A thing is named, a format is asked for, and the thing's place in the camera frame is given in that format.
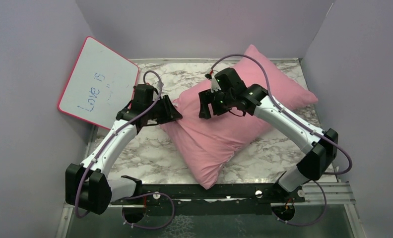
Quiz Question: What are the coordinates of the black mounting rail base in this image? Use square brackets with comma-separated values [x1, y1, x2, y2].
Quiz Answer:
[111, 183, 305, 217]

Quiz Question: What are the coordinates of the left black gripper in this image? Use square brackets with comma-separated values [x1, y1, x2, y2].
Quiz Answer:
[146, 95, 183, 124]

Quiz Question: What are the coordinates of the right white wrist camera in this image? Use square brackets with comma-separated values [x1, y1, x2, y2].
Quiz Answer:
[210, 77, 221, 92]

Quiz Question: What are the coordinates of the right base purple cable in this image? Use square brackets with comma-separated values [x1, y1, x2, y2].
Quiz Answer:
[270, 180, 328, 227]

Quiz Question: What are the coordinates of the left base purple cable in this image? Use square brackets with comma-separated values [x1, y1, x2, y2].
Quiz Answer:
[122, 192, 176, 231]

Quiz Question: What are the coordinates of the pink floral pillowcase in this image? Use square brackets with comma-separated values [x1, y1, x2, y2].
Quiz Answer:
[161, 45, 318, 189]

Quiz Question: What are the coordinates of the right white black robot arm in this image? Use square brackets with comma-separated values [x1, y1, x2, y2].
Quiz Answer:
[198, 67, 338, 202]

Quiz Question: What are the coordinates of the pink framed whiteboard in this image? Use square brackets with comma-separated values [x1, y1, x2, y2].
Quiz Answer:
[57, 36, 140, 129]

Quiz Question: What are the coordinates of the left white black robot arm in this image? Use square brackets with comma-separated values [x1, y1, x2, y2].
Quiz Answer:
[65, 84, 183, 218]

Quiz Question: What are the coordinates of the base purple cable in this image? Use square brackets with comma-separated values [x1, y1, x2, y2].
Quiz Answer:
[270, 180, 328, 227]
[122, 192, 176, 231]

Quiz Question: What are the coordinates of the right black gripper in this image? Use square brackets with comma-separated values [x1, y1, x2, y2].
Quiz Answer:
[198, 86, 234, 119]

